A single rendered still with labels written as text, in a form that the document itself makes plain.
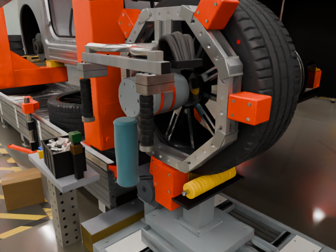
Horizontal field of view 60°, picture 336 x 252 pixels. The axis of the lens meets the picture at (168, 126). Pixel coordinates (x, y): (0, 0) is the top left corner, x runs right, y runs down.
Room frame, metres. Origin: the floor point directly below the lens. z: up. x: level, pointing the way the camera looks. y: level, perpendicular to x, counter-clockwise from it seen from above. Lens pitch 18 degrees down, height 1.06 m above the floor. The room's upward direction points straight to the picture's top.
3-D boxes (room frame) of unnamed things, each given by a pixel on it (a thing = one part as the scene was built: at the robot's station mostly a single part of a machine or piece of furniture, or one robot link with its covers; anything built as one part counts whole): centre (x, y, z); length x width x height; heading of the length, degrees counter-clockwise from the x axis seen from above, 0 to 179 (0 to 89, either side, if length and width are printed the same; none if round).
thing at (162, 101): (0.96, 0.04, 0.85); 0.21 x 0.14 x 0.14; 131
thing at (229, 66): (1.01, -0.01, 0.85); 0.54 x 0.07 x 0.54; 41
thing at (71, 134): (1.10, 0.38, 0.64); 0.04 x 0.04 x 0.04; 41
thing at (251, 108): (0.77, -0.22, 0.85); 0.09 x 0.08 x 0.07; 41
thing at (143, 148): (0.72, 0.05, 0.83); 0.04 x 0.04 x 0.16
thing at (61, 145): (1.22, 0.48, 0.51); 0.20 x 0.14 x 0.13; 35
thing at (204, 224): (1.12, -0.14, 0.32); 0.40 x 0.30 x 0.28; 41
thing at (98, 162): (2.31, 1.10, 0.28); 2.47 x 0.09 x 0.22; 41
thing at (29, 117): (2.20, 1.09, 0.30); 0.09 x 0.05 x 0.50; 41
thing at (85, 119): (0.98, 0.28, 0.83); 0.04 x 0.04 x 0.16
